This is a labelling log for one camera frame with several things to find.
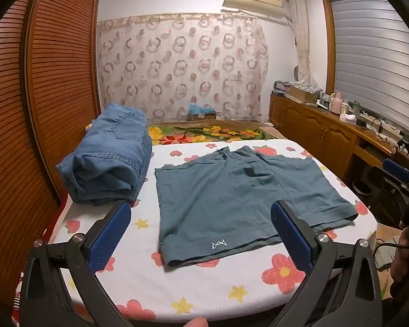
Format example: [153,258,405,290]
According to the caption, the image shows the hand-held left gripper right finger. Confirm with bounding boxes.
[270,200,384,327]

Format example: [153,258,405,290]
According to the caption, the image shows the pink ring patterned curtain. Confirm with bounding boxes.
[96,13,270,125]

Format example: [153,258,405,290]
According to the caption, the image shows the white flower printed bed sheet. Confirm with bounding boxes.
[49,138,379,324]

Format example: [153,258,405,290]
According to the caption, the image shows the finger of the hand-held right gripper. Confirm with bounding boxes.
[368,158,409,202]

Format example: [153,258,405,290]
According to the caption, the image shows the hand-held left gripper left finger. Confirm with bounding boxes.
[19,200,133,327]

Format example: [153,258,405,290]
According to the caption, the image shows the wooden side cabinet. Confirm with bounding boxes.
[269,92,409,219]

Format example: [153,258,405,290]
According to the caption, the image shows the large cardboard box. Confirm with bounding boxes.
[288,82,320,105]

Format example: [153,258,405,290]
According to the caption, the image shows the black trash bin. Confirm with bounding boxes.
[352,180,376,199]

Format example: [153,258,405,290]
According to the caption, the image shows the wooden louvered wardrobe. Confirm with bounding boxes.
[0,0,103,314]

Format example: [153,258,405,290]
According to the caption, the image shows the brown floral blanket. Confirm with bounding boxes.
[147,119,287,146]

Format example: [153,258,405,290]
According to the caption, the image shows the cream tied curtain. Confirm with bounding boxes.
[287,0,317,83]

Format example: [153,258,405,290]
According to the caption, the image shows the folded blue jeans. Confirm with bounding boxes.
[55,102,153,207]

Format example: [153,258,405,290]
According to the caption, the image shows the grey window blind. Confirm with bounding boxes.
[330,0,409,138]

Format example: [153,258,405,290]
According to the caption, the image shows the black cable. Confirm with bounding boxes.
[374,240,401,258]

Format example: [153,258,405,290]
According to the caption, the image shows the pink kettle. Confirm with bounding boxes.
[328,92,345,114]

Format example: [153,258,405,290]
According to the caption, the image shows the cardboard box with blue cloth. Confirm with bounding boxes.
[187,103,219,121]

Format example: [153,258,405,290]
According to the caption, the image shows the teal shorts pants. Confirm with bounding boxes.
[154,145,359,268]

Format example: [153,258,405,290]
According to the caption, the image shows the person's right hand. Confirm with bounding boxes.
[389,221,409,300]

